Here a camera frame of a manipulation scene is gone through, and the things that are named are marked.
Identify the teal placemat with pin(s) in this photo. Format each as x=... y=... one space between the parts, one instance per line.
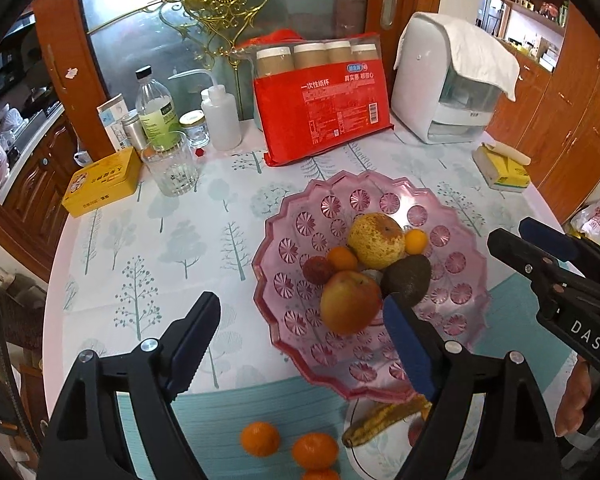
x=260 y=400

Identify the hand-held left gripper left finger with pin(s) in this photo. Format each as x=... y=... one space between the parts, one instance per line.
x=195 y=340

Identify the pink plastic fruit bowl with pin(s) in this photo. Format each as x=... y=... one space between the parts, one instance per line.
x=290 y=280

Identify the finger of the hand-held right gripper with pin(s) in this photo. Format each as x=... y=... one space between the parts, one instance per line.
x=522 y=252
x=547 y=237

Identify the red paper cup package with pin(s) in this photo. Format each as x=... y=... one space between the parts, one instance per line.
x=320 y=110

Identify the small glass jar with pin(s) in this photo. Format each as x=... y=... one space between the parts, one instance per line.
x=195 y=130

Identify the wooden shelf unit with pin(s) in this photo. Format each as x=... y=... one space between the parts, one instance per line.
x=530 y=7

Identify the yellow pear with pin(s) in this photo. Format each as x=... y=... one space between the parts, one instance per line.
x=375 y=240

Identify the red apple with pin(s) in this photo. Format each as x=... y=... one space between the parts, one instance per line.
x=347 y=305

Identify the frosted glass sliding door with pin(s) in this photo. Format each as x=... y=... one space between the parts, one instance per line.
x=305 y=0

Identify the white carton box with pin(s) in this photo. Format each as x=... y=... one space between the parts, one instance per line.
x=111 y=120

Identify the small orange kumquat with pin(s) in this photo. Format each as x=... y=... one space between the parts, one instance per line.
x=415 y=241
x=341 y=260

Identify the silver metal can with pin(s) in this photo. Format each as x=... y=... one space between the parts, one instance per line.
x=132 y=135

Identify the small red fruit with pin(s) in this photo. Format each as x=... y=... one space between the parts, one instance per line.
x=314 y=270
x=415 y=434

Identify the orange tangerine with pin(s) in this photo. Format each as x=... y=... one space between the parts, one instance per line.
x=314 y=452
x=320 y=475
x=260 y=439

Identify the dark green avocado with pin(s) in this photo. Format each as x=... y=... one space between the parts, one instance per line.
x=405 y=277

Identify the brown wooden cabinet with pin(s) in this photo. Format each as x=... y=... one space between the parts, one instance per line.
x=580 y=125

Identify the brown kitchen cabinet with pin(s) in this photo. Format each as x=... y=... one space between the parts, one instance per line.
x=35 y=175

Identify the yellow tissue pack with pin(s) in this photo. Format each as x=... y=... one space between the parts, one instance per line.
x=502 y=175

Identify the white towel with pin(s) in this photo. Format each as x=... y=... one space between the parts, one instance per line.
x=475 y=50

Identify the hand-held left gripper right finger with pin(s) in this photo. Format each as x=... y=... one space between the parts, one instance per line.
x=410 y=347

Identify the clear drinking glass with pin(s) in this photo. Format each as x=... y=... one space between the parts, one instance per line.
x=172 y=170

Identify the white countertop appliance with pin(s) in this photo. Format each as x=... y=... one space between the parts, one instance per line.
x=415 y=85

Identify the person's right hand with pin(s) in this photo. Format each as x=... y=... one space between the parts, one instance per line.
x=572 y=400

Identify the clear bottle green label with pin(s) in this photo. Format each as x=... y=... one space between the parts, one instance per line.
x=157 y=115

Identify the yellow tin box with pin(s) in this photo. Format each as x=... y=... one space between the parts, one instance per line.
x=100 y=185

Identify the spotted ripe banana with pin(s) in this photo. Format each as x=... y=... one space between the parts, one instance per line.
x=375 y=425

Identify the white squeeze bottle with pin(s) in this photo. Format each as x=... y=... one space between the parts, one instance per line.
x=220 y=120

